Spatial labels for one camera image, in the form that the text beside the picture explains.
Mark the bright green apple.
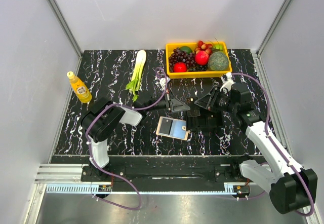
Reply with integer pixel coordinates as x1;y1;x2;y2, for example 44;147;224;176
212;43;223;51

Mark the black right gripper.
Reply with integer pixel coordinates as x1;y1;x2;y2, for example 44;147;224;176
193;86;237;114

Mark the green white leek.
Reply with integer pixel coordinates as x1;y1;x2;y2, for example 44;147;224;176
126;50;146;102

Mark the dark green avocado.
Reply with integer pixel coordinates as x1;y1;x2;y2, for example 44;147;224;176
180;46;192;54

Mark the beige leather card holder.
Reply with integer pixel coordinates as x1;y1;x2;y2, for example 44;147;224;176
156;117;189;140

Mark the red cherry cluster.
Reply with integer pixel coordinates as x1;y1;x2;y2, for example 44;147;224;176
194;40;213;55

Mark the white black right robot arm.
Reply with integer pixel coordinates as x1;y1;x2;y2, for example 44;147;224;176
195;83;318;216

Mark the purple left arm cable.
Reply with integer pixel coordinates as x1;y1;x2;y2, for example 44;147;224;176
85;66;169;211

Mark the white slotted cable duct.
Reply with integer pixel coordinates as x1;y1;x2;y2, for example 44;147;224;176
46;183;250;196

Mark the red purple grape bunch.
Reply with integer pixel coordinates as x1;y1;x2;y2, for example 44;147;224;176
168;48;196;72

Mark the dark blue grape bunch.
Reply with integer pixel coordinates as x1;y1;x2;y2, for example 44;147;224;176
188;65;207;72

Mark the large red apple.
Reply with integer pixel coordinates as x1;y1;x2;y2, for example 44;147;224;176
195;51;209;65

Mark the black VIP credit card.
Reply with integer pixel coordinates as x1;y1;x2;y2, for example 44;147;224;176
186;97;200;118

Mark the aluminium frame rail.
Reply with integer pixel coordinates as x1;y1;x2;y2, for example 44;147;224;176
35;164;249;183

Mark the black plastic card box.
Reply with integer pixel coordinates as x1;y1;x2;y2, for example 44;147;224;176
186;110;224;132

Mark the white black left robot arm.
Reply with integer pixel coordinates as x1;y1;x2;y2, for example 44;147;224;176
81;92;190;181

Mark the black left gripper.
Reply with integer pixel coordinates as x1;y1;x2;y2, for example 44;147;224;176
145;90;191;114

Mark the yellow juice bottle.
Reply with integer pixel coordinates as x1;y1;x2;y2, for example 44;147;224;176
66;71;92;103

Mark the yellow plastic fruit bin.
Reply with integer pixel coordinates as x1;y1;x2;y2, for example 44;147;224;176
166;40;232;79

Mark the green netted melon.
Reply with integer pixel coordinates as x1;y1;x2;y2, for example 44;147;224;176
208;51;229;71

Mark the black metal base plate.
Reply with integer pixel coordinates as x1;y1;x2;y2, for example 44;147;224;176
81;156;247;194

